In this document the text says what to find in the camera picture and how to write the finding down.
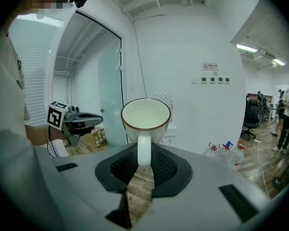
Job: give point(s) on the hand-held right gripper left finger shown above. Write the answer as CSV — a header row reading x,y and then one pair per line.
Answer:
x,y
86,196

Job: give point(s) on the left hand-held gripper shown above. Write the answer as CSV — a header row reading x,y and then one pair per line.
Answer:
x,y
56,114

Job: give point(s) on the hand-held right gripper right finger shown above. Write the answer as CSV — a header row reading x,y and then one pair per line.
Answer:
x,y
195,213

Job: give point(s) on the white mug brown rim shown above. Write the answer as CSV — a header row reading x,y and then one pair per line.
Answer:
x,y
144,119

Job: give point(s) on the person's left forearm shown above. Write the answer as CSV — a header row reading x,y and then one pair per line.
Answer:
x,y
38,135

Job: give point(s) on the brown cardboard box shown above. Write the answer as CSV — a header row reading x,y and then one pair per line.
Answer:
x,y
96,137

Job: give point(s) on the frosted glass door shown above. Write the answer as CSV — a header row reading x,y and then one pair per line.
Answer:
x,y
110,93

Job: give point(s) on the bag of clear plastic bottles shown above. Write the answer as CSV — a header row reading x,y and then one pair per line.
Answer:
x,y
227,153

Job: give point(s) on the white window blinds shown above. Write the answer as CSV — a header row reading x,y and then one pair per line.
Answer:
x,y
33,68

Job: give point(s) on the clear plastic bag with red print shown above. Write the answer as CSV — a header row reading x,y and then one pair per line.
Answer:
x,y
167,96

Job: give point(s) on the white cardboard box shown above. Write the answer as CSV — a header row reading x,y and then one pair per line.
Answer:
x,y
171,133

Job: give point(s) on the black caster wheel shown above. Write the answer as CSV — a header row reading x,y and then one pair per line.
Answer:
x,y
277,183

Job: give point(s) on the person's white shirt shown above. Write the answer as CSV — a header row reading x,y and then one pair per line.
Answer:
x,y
4,88

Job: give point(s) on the black office chair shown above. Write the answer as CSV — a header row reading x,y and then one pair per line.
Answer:
x,y
251,118

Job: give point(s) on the ceiling strip light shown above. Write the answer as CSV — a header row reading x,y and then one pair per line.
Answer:
x,y
246,47
279,62

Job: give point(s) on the ceiling air conditioner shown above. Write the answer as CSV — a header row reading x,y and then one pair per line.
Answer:
x,y
265,55

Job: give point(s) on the white wall switch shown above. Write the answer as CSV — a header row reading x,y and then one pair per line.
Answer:
x,y
194,80

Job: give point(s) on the green wall thermostat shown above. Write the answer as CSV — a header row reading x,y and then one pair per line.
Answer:
x,y
227,80
204,80
212,80
220,80

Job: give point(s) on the red and white wall sign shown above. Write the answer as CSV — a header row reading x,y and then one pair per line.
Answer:
x,y
210,66

